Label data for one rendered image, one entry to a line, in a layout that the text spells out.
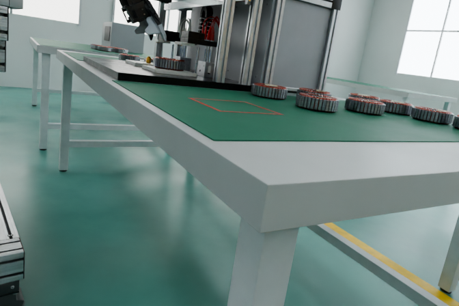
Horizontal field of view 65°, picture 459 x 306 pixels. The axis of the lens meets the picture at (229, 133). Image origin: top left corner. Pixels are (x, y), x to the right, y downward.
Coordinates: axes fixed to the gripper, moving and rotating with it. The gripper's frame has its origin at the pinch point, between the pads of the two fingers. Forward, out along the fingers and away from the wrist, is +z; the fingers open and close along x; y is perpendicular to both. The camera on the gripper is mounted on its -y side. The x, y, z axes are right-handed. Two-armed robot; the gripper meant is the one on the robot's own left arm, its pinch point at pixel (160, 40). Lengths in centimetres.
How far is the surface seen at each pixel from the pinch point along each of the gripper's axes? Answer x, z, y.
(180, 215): -38, 93, 14
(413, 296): 69, 95, -25
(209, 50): 1.7, 10.2, -15.4
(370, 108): 57, 31, -32
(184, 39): 1.6, 3.0, -7.9
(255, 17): 21.0, 2.0, -26.1
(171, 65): 6.3, 8.0, 1.9
